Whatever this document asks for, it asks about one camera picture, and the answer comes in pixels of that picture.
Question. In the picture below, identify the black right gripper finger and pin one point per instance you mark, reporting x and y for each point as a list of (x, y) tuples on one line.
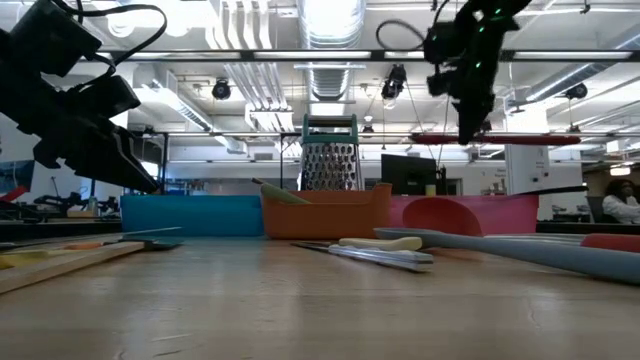
[(472, 122)]

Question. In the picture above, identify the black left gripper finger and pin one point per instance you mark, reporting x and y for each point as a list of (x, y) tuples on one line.
[(110, 160), (132, 150)]

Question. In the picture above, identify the red slotted silicone spoon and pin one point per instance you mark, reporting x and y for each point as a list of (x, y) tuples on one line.
[(525, 140)]

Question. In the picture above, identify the red spoon steel shaft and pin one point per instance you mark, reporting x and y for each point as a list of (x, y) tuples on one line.
[(440, 217)]

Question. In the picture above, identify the blue-grey silicone spoon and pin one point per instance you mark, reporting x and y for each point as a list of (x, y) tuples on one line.
[(500, 247)]

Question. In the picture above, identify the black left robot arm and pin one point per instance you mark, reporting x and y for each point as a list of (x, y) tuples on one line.
[(50, 40)]

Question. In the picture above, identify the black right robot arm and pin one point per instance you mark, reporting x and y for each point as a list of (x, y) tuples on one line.
[(500, 12)]

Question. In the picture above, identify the black ceiling spotlight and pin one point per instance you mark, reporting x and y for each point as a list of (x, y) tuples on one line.
[(576, 91), (482, 127), (221, 89)]

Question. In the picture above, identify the black background robot arms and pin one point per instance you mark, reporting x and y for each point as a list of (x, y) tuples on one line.
[(75, 202)]

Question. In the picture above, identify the white pillar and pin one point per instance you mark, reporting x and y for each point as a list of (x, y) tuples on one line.
[(527, 165)]

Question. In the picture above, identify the yellow cup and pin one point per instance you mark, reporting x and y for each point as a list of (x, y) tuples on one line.
[(430, 190)]

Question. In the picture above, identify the red background object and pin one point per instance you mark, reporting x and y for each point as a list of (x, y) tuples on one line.
[(15, 194)]

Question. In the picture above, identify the black computer monitor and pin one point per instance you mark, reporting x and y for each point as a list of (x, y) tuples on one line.
[(407, 175)]

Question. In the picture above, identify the blue plastic bin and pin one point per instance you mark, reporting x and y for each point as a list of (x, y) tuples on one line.
[(190, 215)]

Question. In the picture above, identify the pink plastic bin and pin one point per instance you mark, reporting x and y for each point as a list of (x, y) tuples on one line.
[(505, 215)]

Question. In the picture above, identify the teal metal box grater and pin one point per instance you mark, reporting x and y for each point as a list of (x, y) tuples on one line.
[(330, 165)]

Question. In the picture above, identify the person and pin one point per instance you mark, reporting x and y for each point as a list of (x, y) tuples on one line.
[(622, 205)]

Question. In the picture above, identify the orange plastic bin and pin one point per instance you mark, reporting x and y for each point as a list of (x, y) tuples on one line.
[(325, 215)]

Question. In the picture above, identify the blue wall screen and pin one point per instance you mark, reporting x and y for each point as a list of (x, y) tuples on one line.
[(20, 180)]

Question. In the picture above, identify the black overhead frame beam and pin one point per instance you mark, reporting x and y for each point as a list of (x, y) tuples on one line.
[(377, 55)]

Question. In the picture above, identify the silver ventilation duct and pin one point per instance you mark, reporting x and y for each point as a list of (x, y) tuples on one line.
[(330, 30)]

